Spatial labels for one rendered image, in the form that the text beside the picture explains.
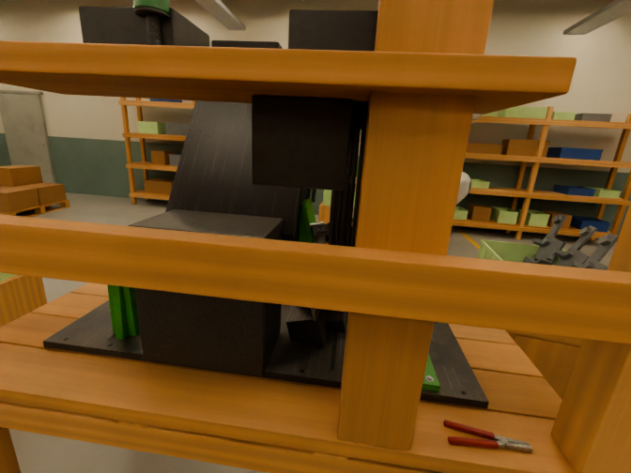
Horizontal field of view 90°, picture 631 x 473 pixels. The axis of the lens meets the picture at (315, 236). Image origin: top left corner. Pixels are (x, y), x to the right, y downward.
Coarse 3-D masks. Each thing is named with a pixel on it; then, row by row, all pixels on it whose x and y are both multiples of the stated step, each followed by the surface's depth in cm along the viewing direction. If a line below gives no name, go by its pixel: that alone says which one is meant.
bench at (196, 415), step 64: (64, 320) 94; (0, 384) 69; (64, 384) 70; (128, 384) 71; (192, 384) 72; (256, 384) 73; (512, 384) 78; (0, 448) 83; (128, 448) 69; (192, 448) 66; (256, 448) 64; (320, 448) 61; (384, 448) 60; (448, 448) 60
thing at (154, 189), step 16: (128, 128) 612; (144, 128) 607; (160, 128) 611; (176, 128) 600; (128, 144) 617; (144, 144) 660; (128, 160) 626; (144, 160) 667; (160, 160) 624; (176, 160) 615; (144, 176) 677; (144, 192) 642; (160, 192) 643
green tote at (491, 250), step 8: (480, 240) 178; (488, 240) 177; (480, 248) 178; (488, 248) 163; (496, 248) 177; (504, 248) 176; (512, 248) 175; (520, 248) 174; (528, 248) 173; (536, 248) 172; (480, 256) 176; (488, 256) 163; (496, 256) 151; (504, 256) 177; (512, 256) 176; (520, 256) 175; (528, 256) 175
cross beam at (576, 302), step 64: (0, 256) 53; (64, 256) 51; (128, 256) 49; (192, 256) 48; (256, 256) 47; (320, 256) 46; (384, 256) 46; (448, 256) 47; (448, 320) 46; (512, 320) 45; (576, 320) 43
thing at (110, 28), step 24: (96, 24) 50; (120, 24) 49; (144, 24) 49; (168, 24) 49; (192, 24) 54; (288, 24) 47; (312, 24) 46; (336, 24) 46; (360, 24) 45; (288, 48) 48; (312, 48) 47; (336, 48) 47; (360, 48) 46
